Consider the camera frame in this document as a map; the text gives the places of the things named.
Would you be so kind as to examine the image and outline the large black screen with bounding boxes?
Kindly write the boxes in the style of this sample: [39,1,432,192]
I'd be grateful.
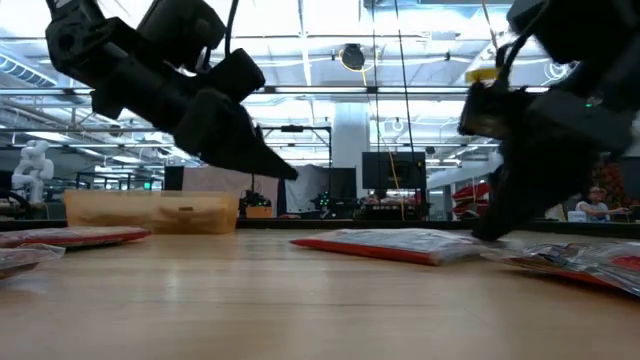
[329,167,358,201]

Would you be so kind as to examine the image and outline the white hanging cloth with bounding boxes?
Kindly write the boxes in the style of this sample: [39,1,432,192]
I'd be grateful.
[282,164,331,215]

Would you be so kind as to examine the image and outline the black table edge rail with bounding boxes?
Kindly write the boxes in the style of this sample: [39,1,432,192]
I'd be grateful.
[0,218,640,239]

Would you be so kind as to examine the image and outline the white humanoid robot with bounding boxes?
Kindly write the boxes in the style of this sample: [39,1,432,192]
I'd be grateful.
[9,139,55,204]

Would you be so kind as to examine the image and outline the black machine green lights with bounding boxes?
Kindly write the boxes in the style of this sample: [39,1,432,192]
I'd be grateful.
[309,189,361,221]

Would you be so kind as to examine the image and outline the red patterned fabric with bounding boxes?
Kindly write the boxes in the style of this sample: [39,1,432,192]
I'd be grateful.
[592,160,626,197]

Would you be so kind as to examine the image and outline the black ceiling cable reel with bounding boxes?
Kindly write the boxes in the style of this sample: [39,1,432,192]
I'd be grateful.
[341,43,367,72]

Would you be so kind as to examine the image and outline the white building pillar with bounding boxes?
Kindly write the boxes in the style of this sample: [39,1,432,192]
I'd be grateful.
[331,102,372,221]

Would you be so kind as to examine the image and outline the red storage bins rack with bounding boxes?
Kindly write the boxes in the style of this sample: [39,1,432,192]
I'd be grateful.
[451,182,494,217]

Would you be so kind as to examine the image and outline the red popcorn bag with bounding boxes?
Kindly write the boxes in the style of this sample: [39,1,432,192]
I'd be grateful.
[289,228,484,267]
[480,241,640,297]
[0,226,153,249]
[0,243,66,280]

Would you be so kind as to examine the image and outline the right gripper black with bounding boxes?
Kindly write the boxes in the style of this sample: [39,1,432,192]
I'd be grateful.
[459,83,640,241]

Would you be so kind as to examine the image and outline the beige hanging cloth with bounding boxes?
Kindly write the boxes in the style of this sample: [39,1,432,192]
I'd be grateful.
[182,164,282,206]

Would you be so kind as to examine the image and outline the translucent yellow plastic basket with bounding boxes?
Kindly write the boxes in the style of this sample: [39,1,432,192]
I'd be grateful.
[63,189,240,235]

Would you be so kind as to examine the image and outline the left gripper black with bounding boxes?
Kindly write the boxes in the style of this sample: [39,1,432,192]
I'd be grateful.
[92,48,300,181]

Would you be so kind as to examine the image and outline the seated person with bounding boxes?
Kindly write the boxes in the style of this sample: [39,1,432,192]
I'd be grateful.
[574,186,631,223]

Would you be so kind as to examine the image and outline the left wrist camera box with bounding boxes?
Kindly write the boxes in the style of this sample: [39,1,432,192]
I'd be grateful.
[137,0,227,71]

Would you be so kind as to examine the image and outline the black camera frame rig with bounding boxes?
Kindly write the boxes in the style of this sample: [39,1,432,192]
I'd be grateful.
[249,124,334,221]

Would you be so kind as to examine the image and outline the black cart with goods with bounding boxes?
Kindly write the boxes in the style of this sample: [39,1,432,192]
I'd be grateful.
[362,195,432,222]

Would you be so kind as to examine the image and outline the small black panel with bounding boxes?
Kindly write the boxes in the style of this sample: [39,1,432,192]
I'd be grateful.
[163,165,185,192]

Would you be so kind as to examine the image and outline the black monitor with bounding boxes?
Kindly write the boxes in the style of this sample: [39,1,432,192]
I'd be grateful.
[362,151,428,190]

